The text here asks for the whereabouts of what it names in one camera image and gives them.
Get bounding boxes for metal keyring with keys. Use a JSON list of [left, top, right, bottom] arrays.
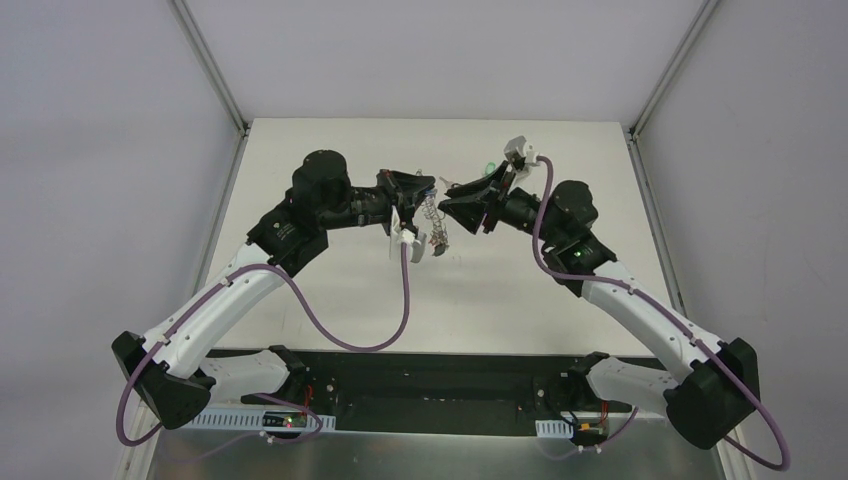
[[422, 195, 449, 257]]

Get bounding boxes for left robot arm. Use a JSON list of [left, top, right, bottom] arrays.
[[111, 150, 435, 429]]

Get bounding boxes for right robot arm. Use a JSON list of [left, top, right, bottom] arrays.
[[438, 175, 761, 449]]

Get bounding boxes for black tagged key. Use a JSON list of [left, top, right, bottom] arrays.
[[439, 176, 458, 189]]

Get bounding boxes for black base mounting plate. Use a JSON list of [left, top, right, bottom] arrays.
[[205, 349, 637, 439]]

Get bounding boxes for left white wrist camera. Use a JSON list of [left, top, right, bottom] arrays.
[[388, 207, 427, 264]]

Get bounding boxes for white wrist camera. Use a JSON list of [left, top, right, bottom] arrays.
[[388, 207, 427, 264], [503, 135, 538, 189]]

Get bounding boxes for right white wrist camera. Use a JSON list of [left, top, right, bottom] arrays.
[[503, 135, 538, 189]]

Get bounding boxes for right white cable duct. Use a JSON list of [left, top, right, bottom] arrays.
[[535, 420, 574, 440]]

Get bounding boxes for white cable duct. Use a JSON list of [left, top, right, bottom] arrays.
[[184, 408, 336, 433], [535, 420, 574, 440]]

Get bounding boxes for right aluminium frame post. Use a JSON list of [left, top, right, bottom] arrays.
[[629, 0, 723, 139]]

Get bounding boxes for aluminium frame post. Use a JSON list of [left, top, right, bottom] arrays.
[[629, 0, 723, 139], [168, 0, 250, 137]]

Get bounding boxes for left aluminium frame post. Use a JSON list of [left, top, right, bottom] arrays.
[[168, 0, 250, 137]]

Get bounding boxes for left white cable duct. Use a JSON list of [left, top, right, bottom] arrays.
[[184, 408, 336, 433]]

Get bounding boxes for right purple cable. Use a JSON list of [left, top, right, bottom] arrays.
[[531, 156, 792, 472]]

